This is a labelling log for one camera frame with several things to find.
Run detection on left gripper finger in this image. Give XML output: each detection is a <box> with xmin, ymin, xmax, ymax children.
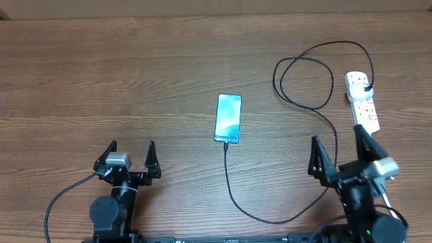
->
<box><xmin>93</xmin><ymin>140</ymin><xmax>117</xmax><ymax>171</ymax></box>
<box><xmin>144</xmin><ymin>140</ymin><xmax>161</xmax><ymax>178</ymax></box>

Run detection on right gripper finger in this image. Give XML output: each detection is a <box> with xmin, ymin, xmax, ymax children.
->
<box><xmin>353</xmin><ymin>124</ymin><xmax>388</xmax><ymax>162</ymax></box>
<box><xmin>308</xmin><ymin>136</ymin><xmax>337</xmax><ymax>188</ymax></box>

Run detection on blue Galaxy smartphone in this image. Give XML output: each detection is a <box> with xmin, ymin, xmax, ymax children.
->
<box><xmin>214</xmin><ymin>94</ymin><xmax>242</xmax><ymax>143</ymax></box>

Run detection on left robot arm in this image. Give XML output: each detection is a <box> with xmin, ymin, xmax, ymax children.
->
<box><xmin>89</xmin><ymin>140</ymin><xmax>161</xmax><ymax>242</ymax></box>

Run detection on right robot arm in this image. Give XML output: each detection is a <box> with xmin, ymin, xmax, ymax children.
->
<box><xmin>308</xmin><ymin>125</ymin><xmax>408</xmax><ymax>242</ymax></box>

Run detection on white charger plug adapter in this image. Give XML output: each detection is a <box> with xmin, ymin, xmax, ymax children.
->
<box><xmin>347</xmin><ymin>83</ymin><xmax>374</xmax><ymax>102</ymax></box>

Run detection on white power strip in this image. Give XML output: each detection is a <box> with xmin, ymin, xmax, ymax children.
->
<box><xmin>344</xmin><ymin>72</ymin><xmax>380</xmax><ymax>135</ymax></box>

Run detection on white power strip cord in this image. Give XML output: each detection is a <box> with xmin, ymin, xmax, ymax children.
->
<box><xmin>381</xmin><ymin>175</ymin><xmax>401</xmax><ymax>220</ymax></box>

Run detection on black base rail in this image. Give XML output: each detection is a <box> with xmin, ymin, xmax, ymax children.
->
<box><xmin>80</xmin><ymin>232</ymin><xmax>338</xmax><ymax>243</ymax></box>

